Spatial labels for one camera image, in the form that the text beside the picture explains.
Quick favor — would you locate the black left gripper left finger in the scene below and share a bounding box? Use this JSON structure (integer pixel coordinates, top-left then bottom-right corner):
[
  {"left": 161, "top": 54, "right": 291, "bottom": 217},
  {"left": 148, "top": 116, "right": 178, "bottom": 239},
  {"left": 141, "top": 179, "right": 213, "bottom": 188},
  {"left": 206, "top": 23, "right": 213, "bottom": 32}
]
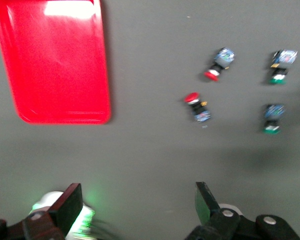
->
[{"left": 0, "top": 182, "right": 84, "bottom": 240}]

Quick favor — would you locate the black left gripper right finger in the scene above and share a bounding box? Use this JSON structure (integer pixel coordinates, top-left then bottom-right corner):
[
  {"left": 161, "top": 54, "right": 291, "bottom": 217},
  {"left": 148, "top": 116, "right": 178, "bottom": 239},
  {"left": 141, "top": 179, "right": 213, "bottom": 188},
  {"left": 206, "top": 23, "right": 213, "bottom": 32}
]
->
[{"left": 184, "top": 181, "right": 300, "bottom": 240}]

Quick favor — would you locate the red mushroom push button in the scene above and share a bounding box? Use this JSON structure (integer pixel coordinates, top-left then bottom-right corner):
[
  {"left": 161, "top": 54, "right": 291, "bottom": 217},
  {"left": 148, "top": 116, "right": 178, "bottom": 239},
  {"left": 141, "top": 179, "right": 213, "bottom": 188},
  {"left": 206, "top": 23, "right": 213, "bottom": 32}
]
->
[
  {"left": 203, "top": 46, "right": 236, "bottom": 82},
  {"left": 183, "top": 91, "right": 212, "bottom": 124}
]

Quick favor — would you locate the green push button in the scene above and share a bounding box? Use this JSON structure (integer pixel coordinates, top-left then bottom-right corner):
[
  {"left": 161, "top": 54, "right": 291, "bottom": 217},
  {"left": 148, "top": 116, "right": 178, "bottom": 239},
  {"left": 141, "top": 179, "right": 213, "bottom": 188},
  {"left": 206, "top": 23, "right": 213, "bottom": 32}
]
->
[
  {"left": 262, "top": 103, "right": 286, "bottom": 135},
  {"left": 267, "top": 49, "right": 299, "bottom": 85}
]

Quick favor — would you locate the red plastic tray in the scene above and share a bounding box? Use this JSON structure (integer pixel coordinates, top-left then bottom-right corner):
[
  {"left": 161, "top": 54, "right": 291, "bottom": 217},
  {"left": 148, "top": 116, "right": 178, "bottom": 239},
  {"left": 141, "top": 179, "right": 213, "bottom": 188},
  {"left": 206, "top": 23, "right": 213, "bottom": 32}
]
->
[{"left": 0, "top": 0, "right": 112, "bottom": 125}]

